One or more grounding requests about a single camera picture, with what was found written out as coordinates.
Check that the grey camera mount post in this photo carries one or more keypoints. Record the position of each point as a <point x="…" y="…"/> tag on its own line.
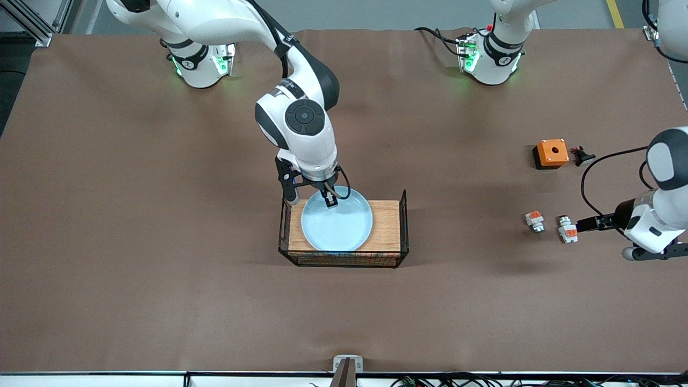
<point x="344" y="379"/>

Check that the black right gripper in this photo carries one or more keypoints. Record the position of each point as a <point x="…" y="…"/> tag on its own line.
<point x="324" y="188"/>

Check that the grey metal bracket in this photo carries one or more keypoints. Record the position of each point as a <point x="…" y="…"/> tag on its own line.
<point x="338" y="364"/>

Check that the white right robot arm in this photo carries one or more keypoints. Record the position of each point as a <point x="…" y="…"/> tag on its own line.
<point x="301" y="140"/>

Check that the light blue round plate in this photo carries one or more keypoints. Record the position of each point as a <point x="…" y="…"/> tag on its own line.
<point x="336" y="231"/>

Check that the white orange contact block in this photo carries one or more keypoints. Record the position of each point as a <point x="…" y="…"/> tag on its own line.
<point x="535" y="220"/>

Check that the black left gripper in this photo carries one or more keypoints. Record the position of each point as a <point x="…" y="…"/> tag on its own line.
<point x="618" y="215"/>

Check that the orange button enclosure box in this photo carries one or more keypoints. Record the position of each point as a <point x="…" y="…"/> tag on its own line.
<point x="552" y="152"/>

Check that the aluminium frame profile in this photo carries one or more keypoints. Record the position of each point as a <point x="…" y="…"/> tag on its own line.
<point x="651" y="35"/>
<point x="62" y="16"/>
<point x="38" y="35"/>

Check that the white orange silver button unit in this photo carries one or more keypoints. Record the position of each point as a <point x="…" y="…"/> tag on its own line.
<point x="567" y="231"/>

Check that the black push button head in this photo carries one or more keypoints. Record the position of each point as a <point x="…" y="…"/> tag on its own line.
<point x="582" y="157"/>

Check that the wooden board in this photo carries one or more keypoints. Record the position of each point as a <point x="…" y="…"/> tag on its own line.
<point x="386" y="226"/>

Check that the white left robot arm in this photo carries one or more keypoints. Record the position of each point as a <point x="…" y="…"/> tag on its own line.
<point x="666" y="161"/>

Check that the white table frame rail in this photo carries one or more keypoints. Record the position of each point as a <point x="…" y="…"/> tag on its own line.
<point x="80" y="380"/>

